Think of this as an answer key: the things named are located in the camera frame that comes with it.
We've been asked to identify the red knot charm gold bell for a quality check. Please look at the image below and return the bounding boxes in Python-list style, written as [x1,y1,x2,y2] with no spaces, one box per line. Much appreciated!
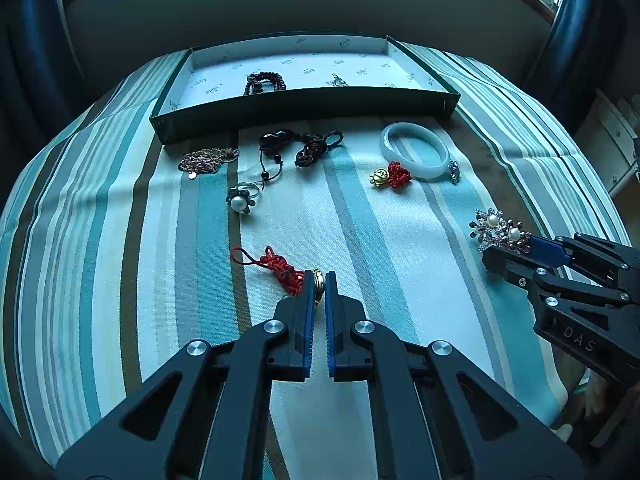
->
[231,246,326,307]

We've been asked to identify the white jade bangle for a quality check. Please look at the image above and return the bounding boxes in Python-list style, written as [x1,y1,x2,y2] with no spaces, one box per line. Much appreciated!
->
[381,122,451,183]

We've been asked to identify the gold chain necklace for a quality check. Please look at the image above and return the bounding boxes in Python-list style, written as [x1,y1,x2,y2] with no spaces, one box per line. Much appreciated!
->
[178,147,240,181]

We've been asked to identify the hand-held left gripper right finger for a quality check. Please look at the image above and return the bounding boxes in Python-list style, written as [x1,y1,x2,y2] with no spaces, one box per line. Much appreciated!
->
[325,270,586,480]

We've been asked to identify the dark red bead bracelet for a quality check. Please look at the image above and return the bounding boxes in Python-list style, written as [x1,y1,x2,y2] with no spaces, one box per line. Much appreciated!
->
[243,72,289,97]

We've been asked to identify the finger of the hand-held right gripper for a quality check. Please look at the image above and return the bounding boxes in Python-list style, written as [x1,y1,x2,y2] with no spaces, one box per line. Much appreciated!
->
[481,245,640,388]
[526,232,640,283]

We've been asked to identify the light wooden cabinet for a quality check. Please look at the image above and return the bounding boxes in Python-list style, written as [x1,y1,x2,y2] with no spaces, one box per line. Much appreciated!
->
[574,87,640,197]

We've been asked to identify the dark blue curtain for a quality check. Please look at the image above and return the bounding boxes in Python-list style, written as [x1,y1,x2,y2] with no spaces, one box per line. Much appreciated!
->
[522,0,628,93]
[0,0,86,116]

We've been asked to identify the crystal pearl flower brooch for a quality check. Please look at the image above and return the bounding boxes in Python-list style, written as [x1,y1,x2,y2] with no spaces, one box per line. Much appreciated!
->
[468,208,532,252]

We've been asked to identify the black gourd pendant with cord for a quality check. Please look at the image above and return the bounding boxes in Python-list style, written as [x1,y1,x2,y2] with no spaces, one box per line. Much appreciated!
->
[258,131,301,191]

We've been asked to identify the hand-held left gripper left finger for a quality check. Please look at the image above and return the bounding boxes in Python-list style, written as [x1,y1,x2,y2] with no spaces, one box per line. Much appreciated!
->
[55,270,324,480]

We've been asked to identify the red knot charm gold figure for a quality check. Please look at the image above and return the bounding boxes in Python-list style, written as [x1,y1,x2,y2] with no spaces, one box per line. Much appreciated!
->
[370,161,413,193]

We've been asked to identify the dark brown braided cord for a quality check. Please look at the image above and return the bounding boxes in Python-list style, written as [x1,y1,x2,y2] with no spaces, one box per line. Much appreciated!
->
[294,130,345,169]

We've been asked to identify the green tray with white lining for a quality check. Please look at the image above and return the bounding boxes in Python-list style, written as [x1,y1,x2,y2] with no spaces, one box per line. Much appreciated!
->
[149,34,461,146]

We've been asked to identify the pearl flower ring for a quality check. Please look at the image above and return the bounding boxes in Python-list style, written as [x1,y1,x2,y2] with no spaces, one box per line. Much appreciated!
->
[226,181,263,216]

